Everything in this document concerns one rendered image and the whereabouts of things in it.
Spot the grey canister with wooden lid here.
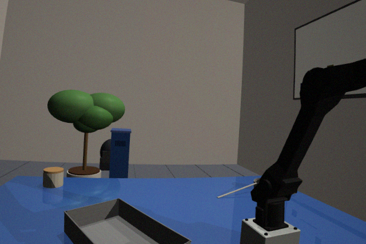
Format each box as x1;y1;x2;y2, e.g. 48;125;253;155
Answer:
43;167;64;189

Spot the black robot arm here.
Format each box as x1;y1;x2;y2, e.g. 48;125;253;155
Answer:
250;58;366;231

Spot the grey long-handled pan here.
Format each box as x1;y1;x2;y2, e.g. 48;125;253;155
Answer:
217;178;260;198

